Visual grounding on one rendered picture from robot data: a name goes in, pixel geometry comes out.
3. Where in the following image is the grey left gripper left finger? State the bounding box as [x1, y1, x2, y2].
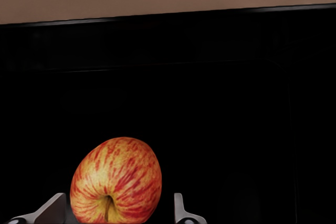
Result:
[4, 193, 67, 224]

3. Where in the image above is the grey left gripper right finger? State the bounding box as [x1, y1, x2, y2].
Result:
[174, 193, 208, 224]

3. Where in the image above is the red and yellow apple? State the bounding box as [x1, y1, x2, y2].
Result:
[69, 136, 163, 224]

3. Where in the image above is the black tray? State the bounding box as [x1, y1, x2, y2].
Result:
[0, 3, 336, 224]

